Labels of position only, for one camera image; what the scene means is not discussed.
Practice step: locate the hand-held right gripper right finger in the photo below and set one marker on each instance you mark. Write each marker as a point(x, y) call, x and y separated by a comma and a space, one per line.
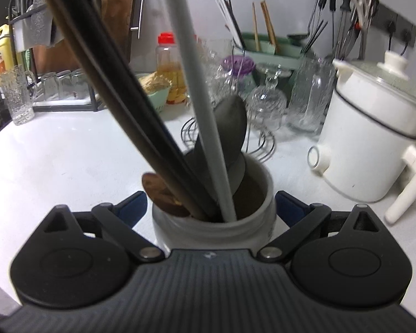
point(291, 210)

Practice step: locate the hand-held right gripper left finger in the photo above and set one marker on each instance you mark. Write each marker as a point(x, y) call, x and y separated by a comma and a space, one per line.
point(131, 210)

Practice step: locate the white mug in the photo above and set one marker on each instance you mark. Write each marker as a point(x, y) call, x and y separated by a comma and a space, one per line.
point(260, 211)

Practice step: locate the small wooden spoon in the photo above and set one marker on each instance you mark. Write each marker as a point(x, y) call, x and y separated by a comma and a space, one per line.
point(159, 190)

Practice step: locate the black chopstick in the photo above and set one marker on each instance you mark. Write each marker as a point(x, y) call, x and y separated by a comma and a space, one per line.
point(124, 86)

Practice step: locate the hanging metal utensils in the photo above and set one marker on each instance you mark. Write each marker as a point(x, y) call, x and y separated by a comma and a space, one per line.
point(336, 10)

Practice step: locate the green plastic basket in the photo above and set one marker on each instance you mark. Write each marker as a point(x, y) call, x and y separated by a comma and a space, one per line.
point(159, 102)

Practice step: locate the black dish rack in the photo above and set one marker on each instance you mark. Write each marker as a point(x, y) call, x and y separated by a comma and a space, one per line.
point(97, 104)

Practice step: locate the white electric pot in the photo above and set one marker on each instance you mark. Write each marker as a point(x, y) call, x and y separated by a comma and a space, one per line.
point(367, 128)

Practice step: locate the glass goblet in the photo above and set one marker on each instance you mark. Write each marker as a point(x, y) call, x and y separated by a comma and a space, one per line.
point(267, 100)

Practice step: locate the tall glass mug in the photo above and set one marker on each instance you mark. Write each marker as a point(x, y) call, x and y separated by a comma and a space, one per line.
point(310, 93)

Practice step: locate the enoki mushrooms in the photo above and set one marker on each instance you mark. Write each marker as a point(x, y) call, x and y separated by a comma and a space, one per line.
point(154, 81)

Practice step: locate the small upturned glass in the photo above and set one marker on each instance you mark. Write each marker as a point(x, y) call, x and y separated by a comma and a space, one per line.
point(50, 85)
point(80, 82)
point(66, 83)

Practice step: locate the red-lidded plastic jar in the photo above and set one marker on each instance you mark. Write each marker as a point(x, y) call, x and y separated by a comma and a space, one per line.
point(166, 66)

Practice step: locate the green utensil holder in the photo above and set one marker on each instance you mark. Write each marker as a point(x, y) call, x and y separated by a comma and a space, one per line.
point(287, 57)

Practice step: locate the purple-lidded glass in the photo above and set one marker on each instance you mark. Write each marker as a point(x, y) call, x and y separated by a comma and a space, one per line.
point(239, 66)

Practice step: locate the tall textured glass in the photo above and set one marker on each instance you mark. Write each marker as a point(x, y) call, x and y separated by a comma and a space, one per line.
point(17, 97)

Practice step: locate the textured glass tumbler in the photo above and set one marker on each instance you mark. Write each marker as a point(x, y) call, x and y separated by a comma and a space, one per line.
point(215, 66)

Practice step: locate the metal ladle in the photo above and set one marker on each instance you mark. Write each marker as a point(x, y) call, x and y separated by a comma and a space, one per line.
point(298, 37)

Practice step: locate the thin black chopsticks bundle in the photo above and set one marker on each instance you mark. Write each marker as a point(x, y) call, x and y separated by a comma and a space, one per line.
point(313, 38)

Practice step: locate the light wooden chopstick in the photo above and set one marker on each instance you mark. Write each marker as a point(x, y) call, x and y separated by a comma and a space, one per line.
point(270, 27)
point(256, 27)

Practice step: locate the wooden cutting board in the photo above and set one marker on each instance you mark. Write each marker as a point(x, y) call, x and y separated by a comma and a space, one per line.
point(114, 14)

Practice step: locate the white chopsticks bundle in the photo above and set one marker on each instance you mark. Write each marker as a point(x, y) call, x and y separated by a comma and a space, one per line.
point(230, 20)

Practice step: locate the yellow detergent bottle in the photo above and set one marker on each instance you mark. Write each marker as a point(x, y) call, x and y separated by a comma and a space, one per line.
point(3, 52)

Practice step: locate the grey cloth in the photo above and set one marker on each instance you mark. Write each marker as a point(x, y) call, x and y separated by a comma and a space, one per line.
point(38, 20)

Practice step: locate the black power strip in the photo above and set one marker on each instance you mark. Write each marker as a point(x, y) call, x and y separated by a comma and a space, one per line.
point(398, 20)

